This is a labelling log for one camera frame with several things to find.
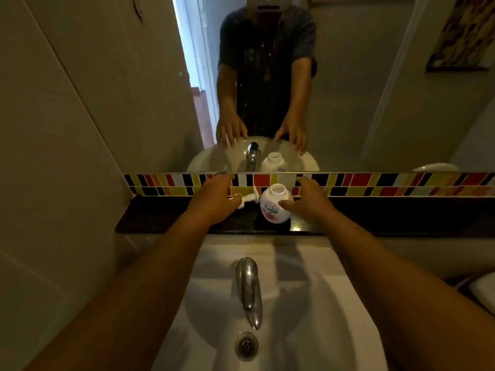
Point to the black stone ledge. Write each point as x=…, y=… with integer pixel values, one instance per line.
x=406, y=218

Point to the chrome faucet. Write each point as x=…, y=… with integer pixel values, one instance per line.
x=248, y=289

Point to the person's right thumb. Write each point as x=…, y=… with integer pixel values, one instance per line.
x=288, y=205

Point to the white ceramic sink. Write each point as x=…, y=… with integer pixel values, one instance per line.
x=309, y=305

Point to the person's left thumb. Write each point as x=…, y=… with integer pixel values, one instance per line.
x=234, y=202

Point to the person's left hand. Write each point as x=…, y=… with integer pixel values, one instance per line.
x=212, y=200

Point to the person's right hand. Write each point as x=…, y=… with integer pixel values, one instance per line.
x=313, y=202

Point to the white soap bottle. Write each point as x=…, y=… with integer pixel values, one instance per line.
x=272, y=206

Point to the white ceramic fixture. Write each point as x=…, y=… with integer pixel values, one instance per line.
x=485, y=292

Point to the metal sink drain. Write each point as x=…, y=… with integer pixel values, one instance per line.
x=246, y=346

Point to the white pump dispenser head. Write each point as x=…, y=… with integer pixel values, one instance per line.
x=248, y=198

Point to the person's right forearm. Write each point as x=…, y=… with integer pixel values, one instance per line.
x=406, y=297

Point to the wall mirror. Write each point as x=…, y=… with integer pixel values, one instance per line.
x=348, y=92

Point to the person's left forearm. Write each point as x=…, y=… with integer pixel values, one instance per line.
x=143, y=289

